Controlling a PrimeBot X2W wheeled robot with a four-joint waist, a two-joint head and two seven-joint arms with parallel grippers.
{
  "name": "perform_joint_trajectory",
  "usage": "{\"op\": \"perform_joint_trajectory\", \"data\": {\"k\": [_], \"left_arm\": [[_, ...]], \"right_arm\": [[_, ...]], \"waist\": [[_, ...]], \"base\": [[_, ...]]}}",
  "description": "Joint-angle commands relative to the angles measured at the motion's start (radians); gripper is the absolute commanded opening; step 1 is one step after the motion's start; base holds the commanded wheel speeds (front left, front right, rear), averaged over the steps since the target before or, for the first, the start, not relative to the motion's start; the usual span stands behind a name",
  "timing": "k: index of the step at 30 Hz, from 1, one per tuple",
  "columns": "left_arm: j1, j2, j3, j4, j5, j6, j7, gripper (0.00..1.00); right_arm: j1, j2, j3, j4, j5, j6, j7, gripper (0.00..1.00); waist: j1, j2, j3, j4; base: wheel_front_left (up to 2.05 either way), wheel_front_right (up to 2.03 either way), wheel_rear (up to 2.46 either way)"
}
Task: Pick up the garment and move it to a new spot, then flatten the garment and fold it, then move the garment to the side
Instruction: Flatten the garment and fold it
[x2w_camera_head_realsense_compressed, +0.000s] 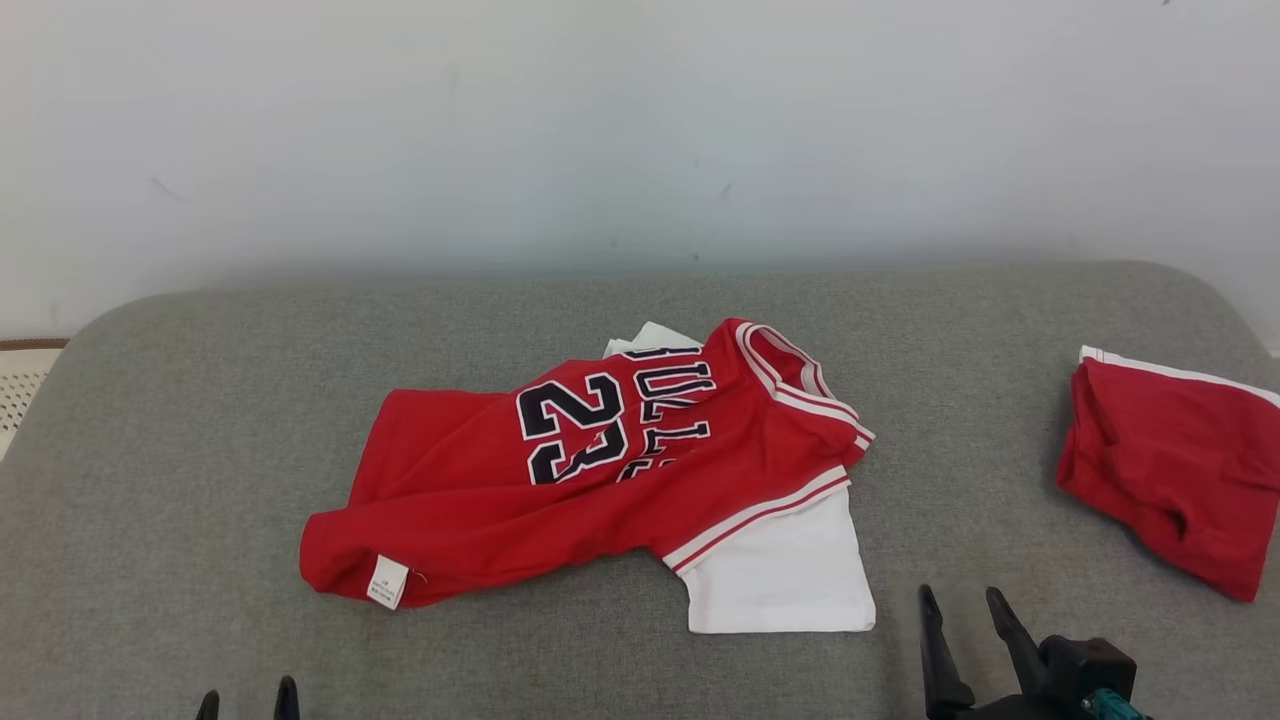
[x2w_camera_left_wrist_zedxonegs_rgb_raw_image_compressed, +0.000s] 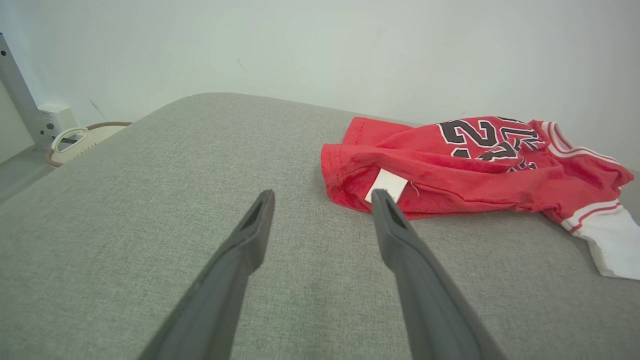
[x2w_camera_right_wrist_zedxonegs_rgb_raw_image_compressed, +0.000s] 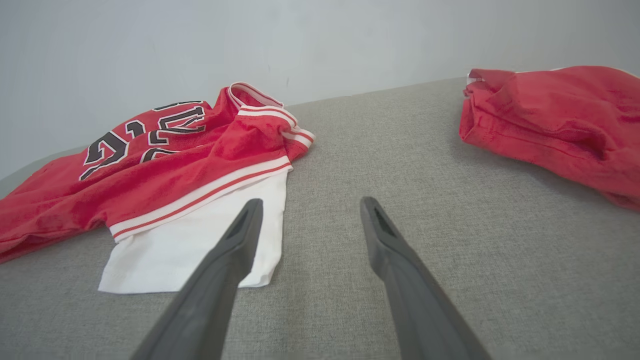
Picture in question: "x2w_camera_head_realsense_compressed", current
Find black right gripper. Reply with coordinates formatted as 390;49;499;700
918;584;1053;720

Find red shorts white stripe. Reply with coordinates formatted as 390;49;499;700
1056;345;1280;604

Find red Bulls jersey white sleeves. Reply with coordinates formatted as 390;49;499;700
299;318;878;636

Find cream perforated laundry basket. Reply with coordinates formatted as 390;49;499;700
0;338;70;461

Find teal right camera connector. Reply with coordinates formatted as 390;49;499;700
1080;688;1153;720

